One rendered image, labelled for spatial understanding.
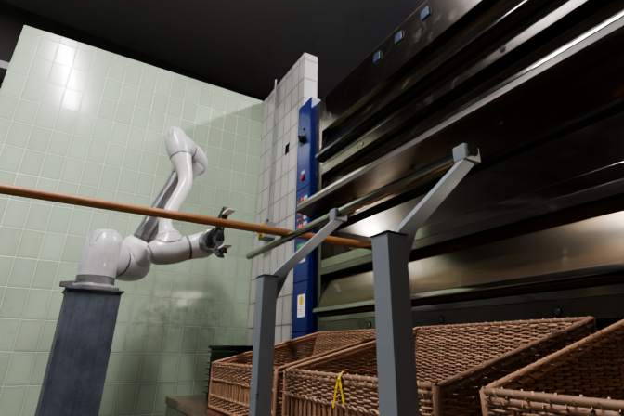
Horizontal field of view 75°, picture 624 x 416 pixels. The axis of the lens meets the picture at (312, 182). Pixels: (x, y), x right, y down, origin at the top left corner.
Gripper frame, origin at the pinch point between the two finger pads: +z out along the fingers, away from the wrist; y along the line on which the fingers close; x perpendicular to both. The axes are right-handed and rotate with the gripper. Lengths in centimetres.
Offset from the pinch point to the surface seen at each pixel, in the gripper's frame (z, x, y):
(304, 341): -21, -44, 38
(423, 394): 91, -5, 48
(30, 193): 8, 62, 2
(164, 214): 7.8, 24.5, 1.2
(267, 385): 47, 2, 50
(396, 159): 47, -42, -20
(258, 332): 46, 5, 38
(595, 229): 96, -57, 15
